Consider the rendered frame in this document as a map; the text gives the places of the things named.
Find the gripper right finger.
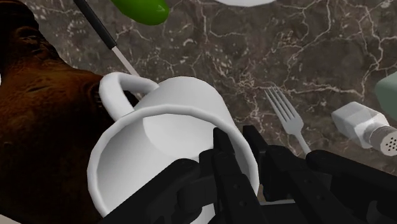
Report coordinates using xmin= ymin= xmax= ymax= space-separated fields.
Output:
xmin=243 ymin=125 xmax=397 ymax=224

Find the silver fork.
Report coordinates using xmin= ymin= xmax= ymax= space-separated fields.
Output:
xmin=264 ymin=85 xmax=312 ymax=155

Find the pale green box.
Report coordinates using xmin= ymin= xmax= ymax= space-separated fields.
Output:
xmin=374 ymin=71 xmax=397 ymax=120

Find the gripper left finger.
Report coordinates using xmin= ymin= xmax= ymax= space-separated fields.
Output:
xmin=99 ymin=127 xmax=267 ymax=224

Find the white mug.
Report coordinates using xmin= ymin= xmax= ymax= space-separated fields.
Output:
xmin=87 ymin=71 xmax=261 ymax=224

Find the white salt shaker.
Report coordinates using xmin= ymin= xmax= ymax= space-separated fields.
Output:
xmin=331 ymin=101 xmax=397 ymax=157

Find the white plate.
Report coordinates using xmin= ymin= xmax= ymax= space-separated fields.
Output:
xmin=214 ymin=0 xmax=277 ymax=8

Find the black-handled knife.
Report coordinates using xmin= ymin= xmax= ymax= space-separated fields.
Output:
xmin=73 ymin=0 xmax=141 ymax=77

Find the green rounded fruit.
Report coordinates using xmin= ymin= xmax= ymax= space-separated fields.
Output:
xmin=111 ymin=0 xmax=171 ymax=26

